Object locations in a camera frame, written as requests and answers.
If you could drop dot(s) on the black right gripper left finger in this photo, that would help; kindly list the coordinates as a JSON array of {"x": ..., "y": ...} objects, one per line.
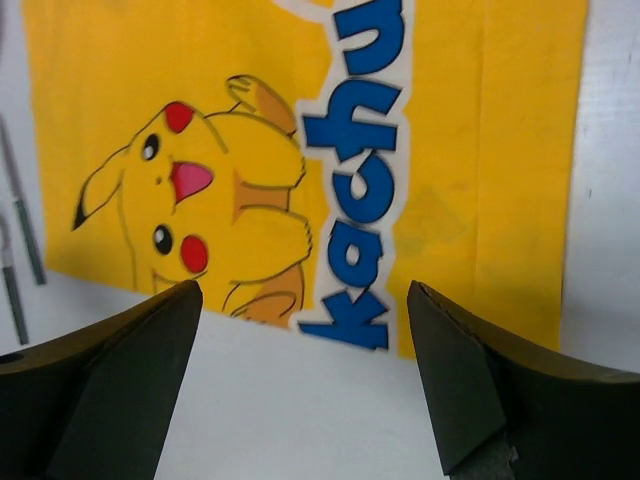
[{"x": 97, "y": 403}]

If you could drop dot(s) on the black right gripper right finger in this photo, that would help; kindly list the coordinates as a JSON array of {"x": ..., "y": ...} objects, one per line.
[{"x": 503, "y": 407}]

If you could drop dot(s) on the yellow Pikachu cloth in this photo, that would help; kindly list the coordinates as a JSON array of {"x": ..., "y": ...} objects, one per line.
[{"x": 305, "y": 161}]

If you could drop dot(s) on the metal fork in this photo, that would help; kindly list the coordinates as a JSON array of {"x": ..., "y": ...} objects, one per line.
[{"x": 8, "y": 272}]

